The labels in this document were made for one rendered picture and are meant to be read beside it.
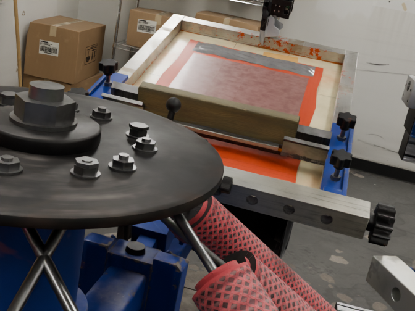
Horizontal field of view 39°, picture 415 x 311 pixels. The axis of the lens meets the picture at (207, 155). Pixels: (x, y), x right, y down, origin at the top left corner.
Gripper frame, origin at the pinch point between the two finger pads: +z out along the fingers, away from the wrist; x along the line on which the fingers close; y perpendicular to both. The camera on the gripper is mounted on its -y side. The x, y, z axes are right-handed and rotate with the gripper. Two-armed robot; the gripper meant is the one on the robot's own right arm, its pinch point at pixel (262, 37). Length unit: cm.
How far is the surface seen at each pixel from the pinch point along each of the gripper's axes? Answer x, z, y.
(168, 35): -14.3, -0.4, -25.3
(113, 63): -54, -8, -26
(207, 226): -125, -29, 13
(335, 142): -56, -2, 27
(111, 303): -120, -8, 1
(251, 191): -85, -5, 13
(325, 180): -71, -2, 26
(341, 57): -1.9, 0.0, 24.5
